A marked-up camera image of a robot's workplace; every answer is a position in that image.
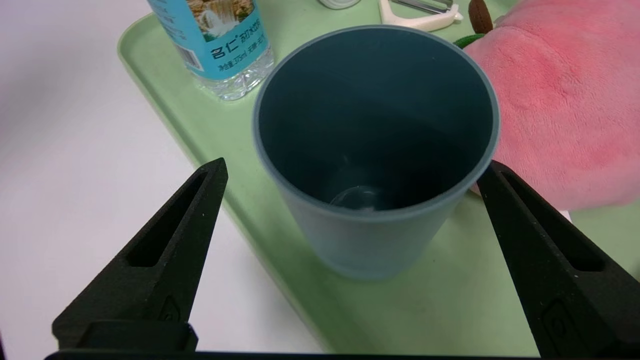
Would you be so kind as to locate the light green plastic tray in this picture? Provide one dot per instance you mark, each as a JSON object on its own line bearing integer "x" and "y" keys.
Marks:
{"x": 450, "y": 310}

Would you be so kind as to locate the pink plush peach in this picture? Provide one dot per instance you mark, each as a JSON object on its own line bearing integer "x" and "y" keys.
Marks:
{"x": 565, "y": 110}

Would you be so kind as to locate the water bottle with blue label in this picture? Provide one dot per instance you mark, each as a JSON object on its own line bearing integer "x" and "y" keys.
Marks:
{"x": 220, "y": 45}

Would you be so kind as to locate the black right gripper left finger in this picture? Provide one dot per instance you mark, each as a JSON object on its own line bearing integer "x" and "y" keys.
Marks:
{"x": 150, "y": 280}

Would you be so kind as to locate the blue-grey plastic cup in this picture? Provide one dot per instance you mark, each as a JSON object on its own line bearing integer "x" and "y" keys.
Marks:
{"x": 370, "y": 240}

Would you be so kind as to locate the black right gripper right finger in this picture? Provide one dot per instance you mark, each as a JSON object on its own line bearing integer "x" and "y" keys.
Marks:
{"x": 565, "y": 290}

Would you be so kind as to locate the small translucent spray bottle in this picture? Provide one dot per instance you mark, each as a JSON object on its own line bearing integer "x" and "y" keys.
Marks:
{"x": 340, "y": 4}

